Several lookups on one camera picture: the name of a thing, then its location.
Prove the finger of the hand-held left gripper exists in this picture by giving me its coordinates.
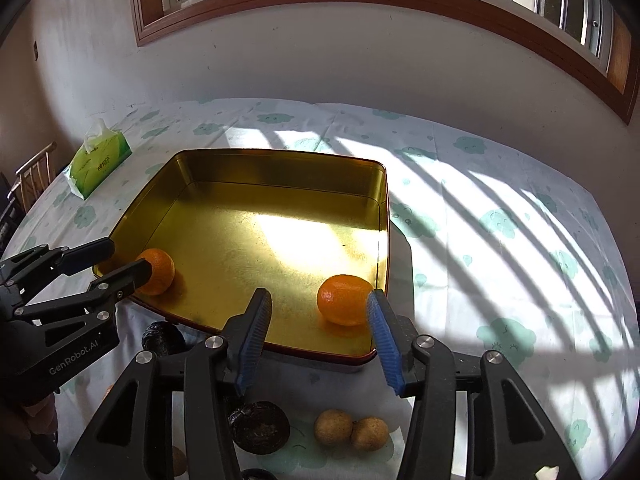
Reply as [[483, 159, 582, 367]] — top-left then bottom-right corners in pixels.
[[0, 238, 117, 287], [9, 258, 153, 329]]

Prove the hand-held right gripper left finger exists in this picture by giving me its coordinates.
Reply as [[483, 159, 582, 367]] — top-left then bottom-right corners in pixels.
[[65, 288, 272, 480]]

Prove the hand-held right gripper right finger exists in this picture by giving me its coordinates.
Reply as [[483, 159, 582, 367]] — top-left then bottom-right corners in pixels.
[[366, 288, 581, 480]]

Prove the orange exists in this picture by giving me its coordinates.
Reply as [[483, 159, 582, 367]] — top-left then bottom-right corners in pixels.
[[317, 274, 376, 327], [135, 248, 176, 296]]

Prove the gold metal tin tray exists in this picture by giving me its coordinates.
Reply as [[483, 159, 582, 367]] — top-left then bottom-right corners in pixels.
[[92, 148, 388, 373]]

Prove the person's left hand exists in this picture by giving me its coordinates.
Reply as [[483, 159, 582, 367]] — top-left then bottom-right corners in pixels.
[[15, 394, 61, 473]]

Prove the green tissue pack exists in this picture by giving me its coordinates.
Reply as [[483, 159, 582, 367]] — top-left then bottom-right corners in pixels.
[[64, 119, 133, 200]]

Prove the wooden chair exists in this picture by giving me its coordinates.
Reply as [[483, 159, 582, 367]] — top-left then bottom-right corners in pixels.
[[0, 141, 58, 241]]

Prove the cloud print tablecloth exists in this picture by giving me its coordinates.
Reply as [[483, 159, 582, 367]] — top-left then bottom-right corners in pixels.
[[0, 97, 623, 480]]

